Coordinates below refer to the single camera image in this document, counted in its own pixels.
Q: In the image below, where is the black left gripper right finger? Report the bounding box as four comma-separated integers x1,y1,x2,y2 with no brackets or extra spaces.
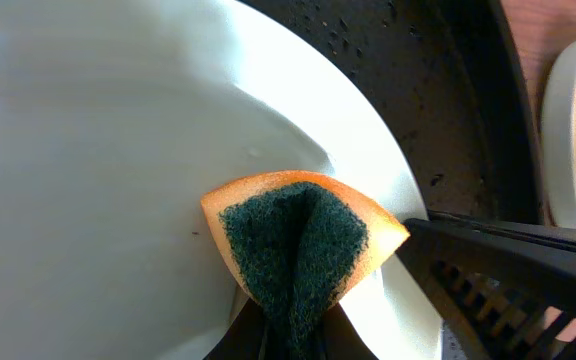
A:
317,304,377,360

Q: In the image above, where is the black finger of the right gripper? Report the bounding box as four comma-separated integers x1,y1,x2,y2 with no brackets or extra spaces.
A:
428,210,576,253
397,219,576,359

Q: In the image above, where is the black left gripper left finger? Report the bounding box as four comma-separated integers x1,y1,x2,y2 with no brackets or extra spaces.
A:
204,300,266,360

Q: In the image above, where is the green yellow sponge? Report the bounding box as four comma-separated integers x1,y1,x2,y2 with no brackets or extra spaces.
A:
200,170,409,359

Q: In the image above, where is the light green plate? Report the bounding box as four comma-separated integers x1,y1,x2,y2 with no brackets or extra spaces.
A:
541,41,576,229
0,1,426,359

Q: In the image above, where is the round black tray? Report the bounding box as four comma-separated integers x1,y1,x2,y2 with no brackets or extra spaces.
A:
246,0,543,224

